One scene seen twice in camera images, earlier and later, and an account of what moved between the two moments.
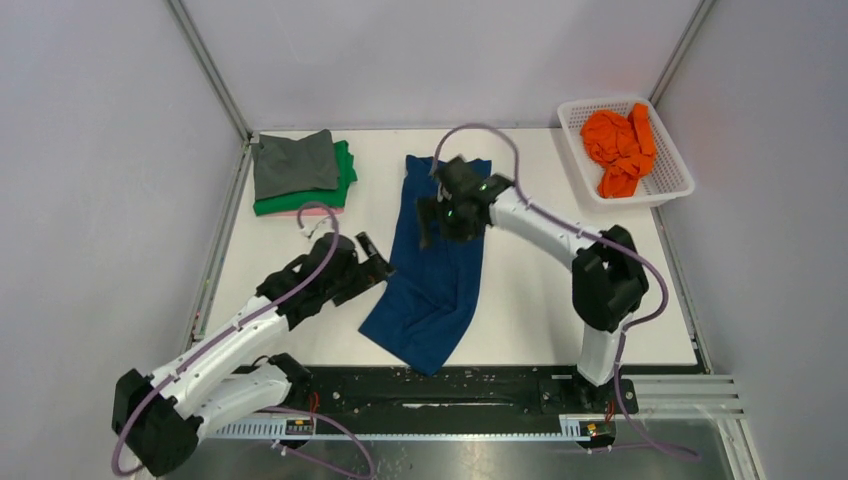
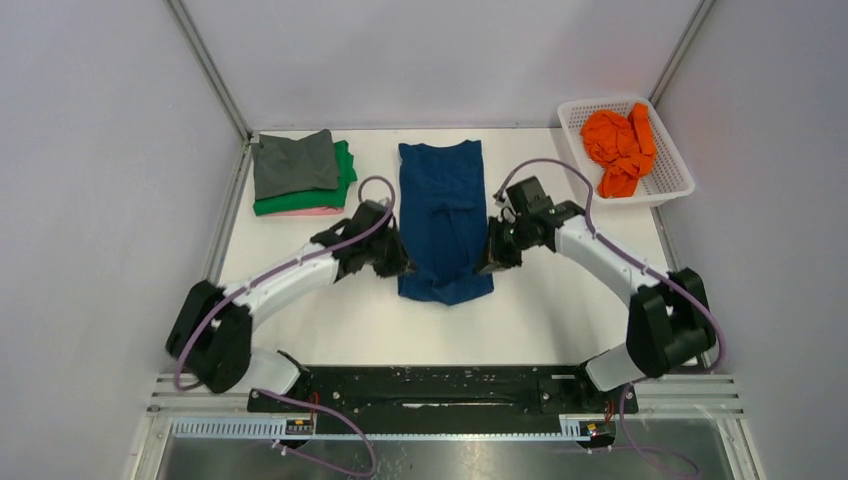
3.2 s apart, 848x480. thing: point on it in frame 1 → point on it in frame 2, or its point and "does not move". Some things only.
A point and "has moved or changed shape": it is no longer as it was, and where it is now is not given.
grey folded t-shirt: [284, 166] does not move
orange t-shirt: [624, 146] does not move
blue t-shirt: [424, 316] has moved or changed shape
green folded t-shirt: [290, 203] does not move
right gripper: [428, 209] → [498, 259]
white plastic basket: [668, 179] does not move
